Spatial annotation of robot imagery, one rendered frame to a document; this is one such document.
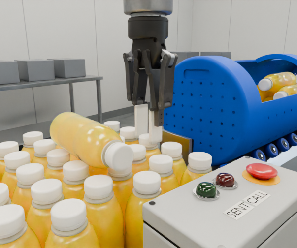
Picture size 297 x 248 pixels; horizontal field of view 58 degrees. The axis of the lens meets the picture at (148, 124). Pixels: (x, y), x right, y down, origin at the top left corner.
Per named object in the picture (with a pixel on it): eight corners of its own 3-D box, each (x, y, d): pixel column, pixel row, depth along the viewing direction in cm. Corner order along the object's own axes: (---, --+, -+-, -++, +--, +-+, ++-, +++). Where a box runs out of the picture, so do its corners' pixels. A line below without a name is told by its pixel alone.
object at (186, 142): (193, 185, 66) (196, 137, 63) (187, 188, 65) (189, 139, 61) (165, 171, 73) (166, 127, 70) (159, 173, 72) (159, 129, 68)
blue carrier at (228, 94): (353, 118, 116) (363, 50, 109) (244, 181, 61) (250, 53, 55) (285, 111, 137) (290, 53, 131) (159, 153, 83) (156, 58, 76)
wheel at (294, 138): (295, 130, 89) (289, 133, 91) (289, 133, 87) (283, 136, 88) (302, 142, 88) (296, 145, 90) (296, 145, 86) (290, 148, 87)
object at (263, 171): (281, 177, 33) (283, 168, 33) (267, 186, 31) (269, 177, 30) (254, 167, 36) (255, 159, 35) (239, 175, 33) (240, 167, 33)
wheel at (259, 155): (261, 146, 75) (255, 148, 77) (253, 149, 73) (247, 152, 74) (269, 161, 74) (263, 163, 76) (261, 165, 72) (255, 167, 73)
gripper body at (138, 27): (179, 15, 48) (178, 68, 51) (148, 19, 54) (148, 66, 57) (147, 13, 43) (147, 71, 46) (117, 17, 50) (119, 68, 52)
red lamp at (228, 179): (238, 184, 31) (239, 175, 31) (227, 190, 30) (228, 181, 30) (222, 177, 33) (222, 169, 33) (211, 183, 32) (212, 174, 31)
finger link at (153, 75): (156, 50, 51) (162, 49, 50) (164, 108, 53) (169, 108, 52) (141, 50, 49) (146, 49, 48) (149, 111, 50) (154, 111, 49)
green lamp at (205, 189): (220, 194, 29) (221, 184, 29) (208, 201, 28) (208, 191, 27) (204, 187, 31) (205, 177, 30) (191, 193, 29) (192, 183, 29)
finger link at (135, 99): (139, 50, 49) (134, 49, 50) (132, 107, 54) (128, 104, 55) (154, 50, 52) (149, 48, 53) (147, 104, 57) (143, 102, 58)
